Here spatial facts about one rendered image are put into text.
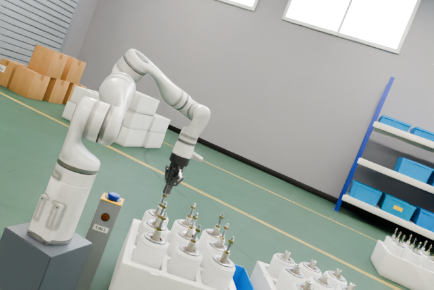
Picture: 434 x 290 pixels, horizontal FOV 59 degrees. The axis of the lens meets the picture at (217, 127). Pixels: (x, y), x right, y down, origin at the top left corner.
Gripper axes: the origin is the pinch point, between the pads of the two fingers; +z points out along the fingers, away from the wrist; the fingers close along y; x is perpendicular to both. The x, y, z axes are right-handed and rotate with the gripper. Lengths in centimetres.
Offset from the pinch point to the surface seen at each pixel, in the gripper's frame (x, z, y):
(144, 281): -11.4, 21.1, 29.1
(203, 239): 17.0, 13.0, 9.9
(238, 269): 42.7, 24.9, 7.0
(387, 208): 403, 3, -163
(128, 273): -16.6, 20.2, 26.8
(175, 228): 6.2, 12.3, 5.6
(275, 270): 46, 15, 23
